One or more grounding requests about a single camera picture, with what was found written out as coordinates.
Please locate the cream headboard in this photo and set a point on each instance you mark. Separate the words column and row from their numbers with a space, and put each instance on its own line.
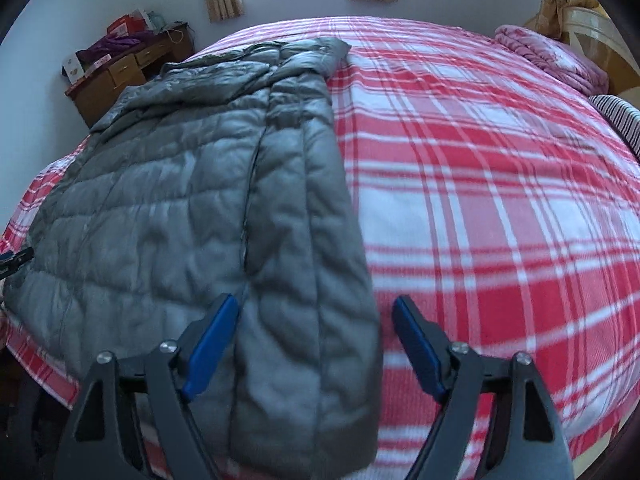
column 595, row 30

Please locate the white box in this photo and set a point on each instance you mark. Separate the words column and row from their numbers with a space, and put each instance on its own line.
column 72, row 67

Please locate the bed with red plaid sheet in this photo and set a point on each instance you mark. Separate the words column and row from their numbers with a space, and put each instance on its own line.
column 475, row 185

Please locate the pink flat box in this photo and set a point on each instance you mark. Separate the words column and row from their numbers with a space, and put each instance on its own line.
column 96, row 63

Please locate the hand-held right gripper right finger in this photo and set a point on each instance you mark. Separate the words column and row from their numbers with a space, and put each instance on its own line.
column 417, row 345

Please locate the grey puffer jacket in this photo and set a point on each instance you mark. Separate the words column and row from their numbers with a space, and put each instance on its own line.
column 175, row 200

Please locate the wooden desk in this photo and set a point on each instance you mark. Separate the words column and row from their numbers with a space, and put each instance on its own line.
column 115, row 85

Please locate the red box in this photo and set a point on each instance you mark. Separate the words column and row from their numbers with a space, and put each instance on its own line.
column 125, row 24

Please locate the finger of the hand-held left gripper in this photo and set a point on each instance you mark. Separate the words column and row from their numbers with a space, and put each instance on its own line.
column 12, row 258

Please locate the pink quilt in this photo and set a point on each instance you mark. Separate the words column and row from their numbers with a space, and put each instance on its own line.
column 545, row 55

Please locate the purple clothing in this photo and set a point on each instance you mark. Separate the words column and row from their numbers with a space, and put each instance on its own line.
column 115, row 45

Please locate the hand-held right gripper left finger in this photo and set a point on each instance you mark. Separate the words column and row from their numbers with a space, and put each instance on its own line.
column 210, row 345

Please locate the pale green container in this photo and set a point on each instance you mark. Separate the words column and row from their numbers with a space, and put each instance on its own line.
column 158, row 20

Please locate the striped pillow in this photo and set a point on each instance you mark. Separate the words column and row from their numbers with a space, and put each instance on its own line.
column 620, row 120

